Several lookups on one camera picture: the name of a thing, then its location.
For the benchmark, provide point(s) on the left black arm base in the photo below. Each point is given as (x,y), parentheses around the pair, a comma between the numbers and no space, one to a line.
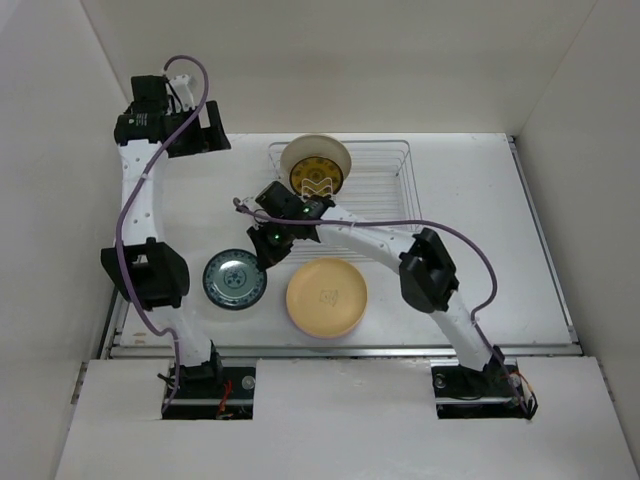
(228,399)

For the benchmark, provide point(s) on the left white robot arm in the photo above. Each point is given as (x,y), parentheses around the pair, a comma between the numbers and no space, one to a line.
(163,122)

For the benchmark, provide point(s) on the beige plastic plate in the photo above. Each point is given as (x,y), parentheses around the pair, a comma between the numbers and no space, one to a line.
(315,145)

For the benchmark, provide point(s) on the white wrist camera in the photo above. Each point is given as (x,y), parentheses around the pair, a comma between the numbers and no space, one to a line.
(181,93)
(245,204)

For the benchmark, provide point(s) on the yellow black patterned plate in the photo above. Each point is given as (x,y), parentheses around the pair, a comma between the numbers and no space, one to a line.
(316,176)

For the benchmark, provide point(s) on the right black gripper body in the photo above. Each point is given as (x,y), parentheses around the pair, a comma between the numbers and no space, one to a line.
(284,226)

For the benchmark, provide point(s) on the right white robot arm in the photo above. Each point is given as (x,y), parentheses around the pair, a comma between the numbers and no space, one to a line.
(412,249)

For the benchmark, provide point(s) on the green patterned small plate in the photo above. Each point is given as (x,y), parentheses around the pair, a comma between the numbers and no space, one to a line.
(233,280)

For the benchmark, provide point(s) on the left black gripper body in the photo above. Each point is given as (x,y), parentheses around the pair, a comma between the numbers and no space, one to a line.
(193,140)

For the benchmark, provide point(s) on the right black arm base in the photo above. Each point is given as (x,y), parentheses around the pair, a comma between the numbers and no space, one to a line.
(462,394)

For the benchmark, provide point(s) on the white wire dish rack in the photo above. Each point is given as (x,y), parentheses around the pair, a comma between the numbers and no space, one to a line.
(381,185)

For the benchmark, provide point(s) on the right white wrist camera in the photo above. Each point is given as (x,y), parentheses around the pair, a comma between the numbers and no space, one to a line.
(245,204)

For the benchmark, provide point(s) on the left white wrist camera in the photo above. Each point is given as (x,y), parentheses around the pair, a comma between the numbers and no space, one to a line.
(181,93)

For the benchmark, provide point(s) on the purple plastic plate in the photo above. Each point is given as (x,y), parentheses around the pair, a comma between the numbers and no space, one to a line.
(324,330)

